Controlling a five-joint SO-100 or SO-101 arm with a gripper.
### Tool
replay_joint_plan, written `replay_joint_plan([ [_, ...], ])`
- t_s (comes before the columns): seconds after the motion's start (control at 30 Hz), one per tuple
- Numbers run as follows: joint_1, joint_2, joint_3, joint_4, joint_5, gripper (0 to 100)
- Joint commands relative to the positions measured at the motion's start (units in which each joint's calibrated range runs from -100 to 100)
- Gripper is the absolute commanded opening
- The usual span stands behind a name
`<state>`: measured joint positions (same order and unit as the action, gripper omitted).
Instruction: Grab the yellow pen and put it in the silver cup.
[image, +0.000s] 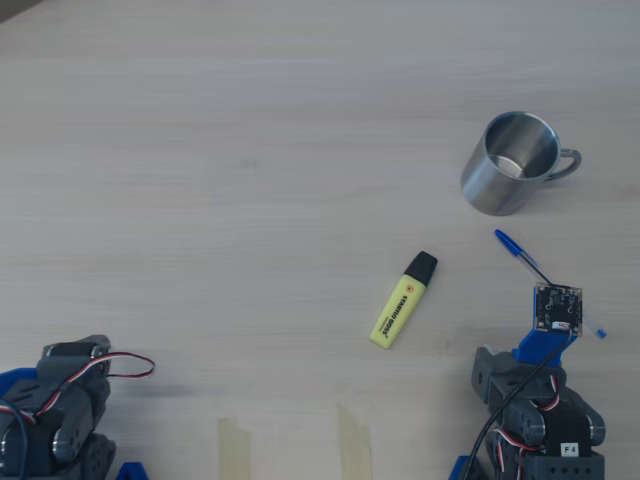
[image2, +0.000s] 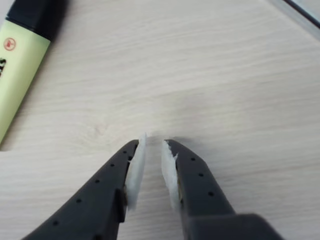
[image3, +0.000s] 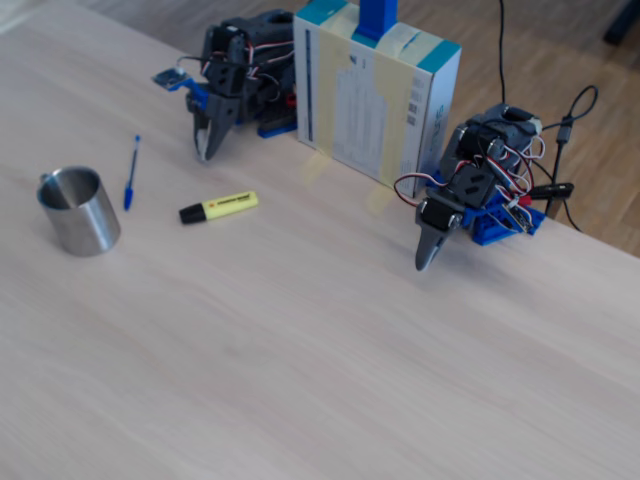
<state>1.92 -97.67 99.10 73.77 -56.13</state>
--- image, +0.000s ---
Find grey cameraless gripper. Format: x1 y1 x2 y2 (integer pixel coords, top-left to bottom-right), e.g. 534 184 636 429
37 334 112 396

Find grey gripper with camera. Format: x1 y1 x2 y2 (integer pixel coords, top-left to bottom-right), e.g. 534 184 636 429
471 346 534 417

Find yellow highlighter with black cap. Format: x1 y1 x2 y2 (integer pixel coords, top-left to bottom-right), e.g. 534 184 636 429
369 250 439 351

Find blue ballpoint pen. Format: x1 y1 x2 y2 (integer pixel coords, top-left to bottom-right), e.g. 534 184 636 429
494 228 608 340

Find wide yellowish masking tape strip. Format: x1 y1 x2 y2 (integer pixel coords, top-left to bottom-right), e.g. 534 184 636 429
335 402 374 480

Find narrow yellowish masking tape strip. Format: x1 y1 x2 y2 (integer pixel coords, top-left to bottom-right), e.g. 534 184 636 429
217 417 252 480

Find black camera cable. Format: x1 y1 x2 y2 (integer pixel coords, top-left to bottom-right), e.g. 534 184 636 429
462 329 574 480

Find blue camera mount bracket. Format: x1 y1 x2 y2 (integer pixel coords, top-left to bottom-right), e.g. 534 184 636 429
510 327 576 366

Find looped red white black wire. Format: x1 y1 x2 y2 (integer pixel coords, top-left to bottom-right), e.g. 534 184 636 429
29 351 156 426

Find red white black servo wire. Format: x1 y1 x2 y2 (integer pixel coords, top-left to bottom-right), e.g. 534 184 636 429
492 372 562 471

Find thin dark blue wire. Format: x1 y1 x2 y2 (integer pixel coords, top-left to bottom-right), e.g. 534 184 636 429
0 398 37 477

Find black camera circuit board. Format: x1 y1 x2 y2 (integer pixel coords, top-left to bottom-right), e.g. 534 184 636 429
533 281 584 334

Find blue arm base with camera arm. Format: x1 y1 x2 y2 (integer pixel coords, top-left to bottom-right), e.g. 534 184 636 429
447 454 484 480

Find silver steel cup with handle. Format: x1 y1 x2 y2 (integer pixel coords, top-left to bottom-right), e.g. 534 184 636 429
459 110 583 217

